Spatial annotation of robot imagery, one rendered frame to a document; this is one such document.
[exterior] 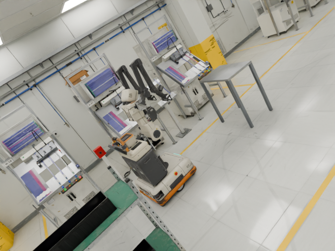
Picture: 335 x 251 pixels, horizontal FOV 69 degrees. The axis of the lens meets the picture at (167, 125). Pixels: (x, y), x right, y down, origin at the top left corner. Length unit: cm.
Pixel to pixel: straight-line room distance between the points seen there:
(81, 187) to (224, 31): 590
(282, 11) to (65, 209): 641
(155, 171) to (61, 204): 181
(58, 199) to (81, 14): 384
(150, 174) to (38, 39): 387
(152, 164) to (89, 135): 305
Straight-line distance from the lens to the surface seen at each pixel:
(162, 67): 472
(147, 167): 292
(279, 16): 715
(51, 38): 583
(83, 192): 425
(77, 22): 601
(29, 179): 406
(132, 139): 296
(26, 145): 415
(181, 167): 312
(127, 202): 177
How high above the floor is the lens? 179
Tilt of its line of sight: 20 degrees down
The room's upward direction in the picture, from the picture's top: 33 degrees counter-clockwise
